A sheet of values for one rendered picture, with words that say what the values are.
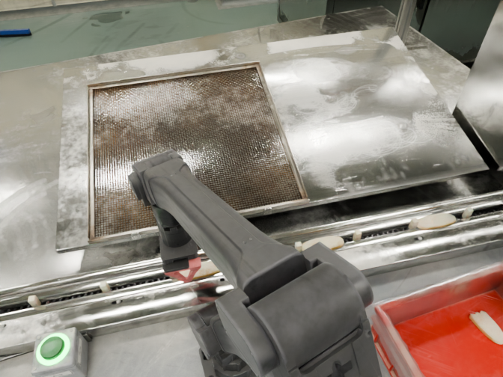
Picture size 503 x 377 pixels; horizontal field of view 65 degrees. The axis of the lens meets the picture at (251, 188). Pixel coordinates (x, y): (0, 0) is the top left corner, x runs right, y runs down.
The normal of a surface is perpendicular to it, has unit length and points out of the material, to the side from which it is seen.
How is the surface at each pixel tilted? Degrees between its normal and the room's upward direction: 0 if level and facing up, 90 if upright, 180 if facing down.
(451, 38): 90
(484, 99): 90
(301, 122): 10
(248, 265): 21
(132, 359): 0
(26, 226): 0
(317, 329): 41
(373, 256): 0
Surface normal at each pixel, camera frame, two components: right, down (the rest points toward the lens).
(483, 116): -0.97, 0.18
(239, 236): -0.21, -0.86
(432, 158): 0.02, -0.55
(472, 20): 0.23, 0.71
